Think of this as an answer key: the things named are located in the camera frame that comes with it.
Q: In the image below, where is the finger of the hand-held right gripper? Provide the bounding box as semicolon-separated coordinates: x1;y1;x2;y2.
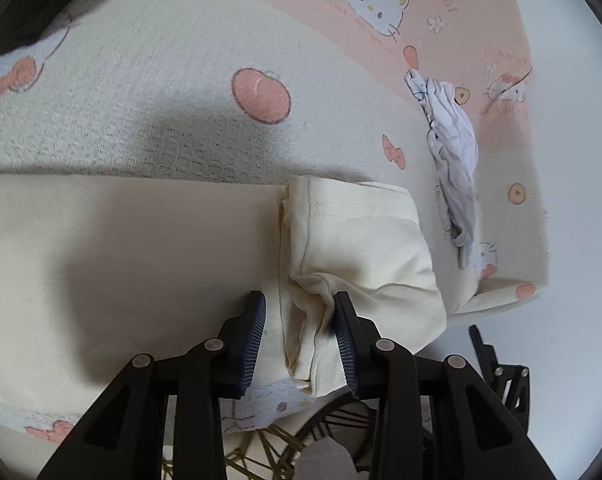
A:
468;325;502;387
496;364;530;430

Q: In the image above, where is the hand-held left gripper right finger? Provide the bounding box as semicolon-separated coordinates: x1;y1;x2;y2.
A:
334;291;556;480

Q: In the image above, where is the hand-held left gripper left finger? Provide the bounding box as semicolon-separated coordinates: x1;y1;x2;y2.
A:
38;290;268;480

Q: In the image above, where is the cream and pink shirt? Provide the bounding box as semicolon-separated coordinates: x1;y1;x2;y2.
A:
0;172;449;403

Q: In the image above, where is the white garment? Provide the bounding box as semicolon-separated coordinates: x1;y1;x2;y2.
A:
405;69;479;270

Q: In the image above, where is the black garment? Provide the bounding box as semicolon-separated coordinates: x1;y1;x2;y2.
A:
0;0;104;63

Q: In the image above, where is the cat print blanket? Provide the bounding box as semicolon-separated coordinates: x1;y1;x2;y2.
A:
0;0;552;443

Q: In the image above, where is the black wire rack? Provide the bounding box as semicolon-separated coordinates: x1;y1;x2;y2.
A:
281;392;382;480

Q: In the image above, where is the brass wire stand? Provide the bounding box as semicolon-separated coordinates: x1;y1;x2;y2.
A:
161;422;306;480

